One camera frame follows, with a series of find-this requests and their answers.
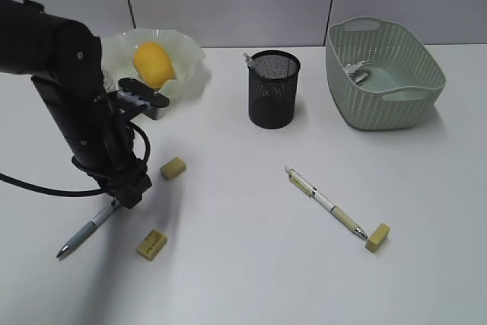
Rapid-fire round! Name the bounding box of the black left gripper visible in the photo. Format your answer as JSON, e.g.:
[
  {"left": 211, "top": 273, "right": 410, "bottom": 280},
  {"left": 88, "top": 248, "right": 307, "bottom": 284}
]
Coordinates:
[{"left": 72, "top": 113, "right": 152, "bottom": 209}]

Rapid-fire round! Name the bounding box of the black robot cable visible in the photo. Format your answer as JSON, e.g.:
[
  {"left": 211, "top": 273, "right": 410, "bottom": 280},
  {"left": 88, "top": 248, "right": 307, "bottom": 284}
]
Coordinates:
[{"left": 0, "top": 0, "right": 151, "bottom": 196}]

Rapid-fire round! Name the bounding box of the grey grip pen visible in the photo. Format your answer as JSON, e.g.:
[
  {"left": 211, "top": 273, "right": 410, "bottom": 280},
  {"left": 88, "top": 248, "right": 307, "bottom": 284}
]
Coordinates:
[{"left": 243, "top": 53, "right": 259, "bottom": 75}]

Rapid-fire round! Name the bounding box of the yellow eraser with print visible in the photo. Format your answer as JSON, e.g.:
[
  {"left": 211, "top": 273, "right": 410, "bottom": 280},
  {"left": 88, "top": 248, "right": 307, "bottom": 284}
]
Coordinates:
[{"left": 136, "top": 229, "right": 167, "bottom": 262}]

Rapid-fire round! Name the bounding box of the white waste paper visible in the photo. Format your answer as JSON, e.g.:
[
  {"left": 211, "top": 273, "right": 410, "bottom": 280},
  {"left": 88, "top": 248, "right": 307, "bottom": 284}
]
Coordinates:
[{"left": 343, "top": 60, "right": 371, "bottom": 86}]

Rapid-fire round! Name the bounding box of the wrist camera black silver box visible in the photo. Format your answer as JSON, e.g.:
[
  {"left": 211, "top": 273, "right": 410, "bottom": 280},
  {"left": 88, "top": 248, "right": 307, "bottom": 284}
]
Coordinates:
[{"left": 116, "top": 78, "right": 170, "bottom": 120}]

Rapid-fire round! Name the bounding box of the beige grip pen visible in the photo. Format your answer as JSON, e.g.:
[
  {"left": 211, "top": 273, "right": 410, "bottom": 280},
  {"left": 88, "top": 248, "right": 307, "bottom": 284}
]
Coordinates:
[{"left": 284, "top": 166, "right": 368, "bottom": 241}]

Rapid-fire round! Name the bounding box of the green wavy glass plate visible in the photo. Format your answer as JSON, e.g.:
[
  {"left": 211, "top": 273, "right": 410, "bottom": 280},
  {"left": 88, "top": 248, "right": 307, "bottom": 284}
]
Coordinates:
[{"left": 102, "top": 28, "right": 205, "bottom": 100}]

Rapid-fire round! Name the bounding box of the black mesh pen holder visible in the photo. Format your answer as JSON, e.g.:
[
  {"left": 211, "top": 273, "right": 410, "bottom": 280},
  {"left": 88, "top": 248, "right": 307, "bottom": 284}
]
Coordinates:
[{"left": 247, "top": 50, "right": 301, "bottom": 129}]

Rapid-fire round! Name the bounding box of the yellow eraser right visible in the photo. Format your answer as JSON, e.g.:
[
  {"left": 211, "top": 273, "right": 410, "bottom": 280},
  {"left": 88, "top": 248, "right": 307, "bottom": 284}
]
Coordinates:
[{"left": 365, "top": 223, "right": 390, "bottom": 253}]

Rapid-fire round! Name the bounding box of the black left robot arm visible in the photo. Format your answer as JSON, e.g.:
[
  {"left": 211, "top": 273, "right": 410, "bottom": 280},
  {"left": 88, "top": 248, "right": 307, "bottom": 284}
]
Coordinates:
[{"left": 1, "top": 0, "right": 151, "bottom": 209}]

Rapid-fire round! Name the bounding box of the plain yellow eraser upper left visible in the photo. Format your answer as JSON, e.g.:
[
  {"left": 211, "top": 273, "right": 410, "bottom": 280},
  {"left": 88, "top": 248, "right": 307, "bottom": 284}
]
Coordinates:
[{"left": 160, "top": 157, "right": 186, "bottom": 180}]

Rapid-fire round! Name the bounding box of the green plastic woven basket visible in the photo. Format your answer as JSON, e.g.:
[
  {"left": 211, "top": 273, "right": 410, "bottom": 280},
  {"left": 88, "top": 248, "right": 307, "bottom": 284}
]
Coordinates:
[{"left": 326, "top": 17, "right": 446, "bottom": 131}]

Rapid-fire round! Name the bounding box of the blue grip pen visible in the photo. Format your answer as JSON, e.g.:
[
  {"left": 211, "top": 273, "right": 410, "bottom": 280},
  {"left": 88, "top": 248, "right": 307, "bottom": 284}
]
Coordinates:
[{"left": 56, "top": 200, "right": 121, "bottom": 260}]

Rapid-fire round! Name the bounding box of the yellow mango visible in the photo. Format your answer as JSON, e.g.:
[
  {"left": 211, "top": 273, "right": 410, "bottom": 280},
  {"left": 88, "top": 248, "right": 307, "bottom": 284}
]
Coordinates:
[{"left": 133, "top": 42, "right": 175, "bottom": 90}]

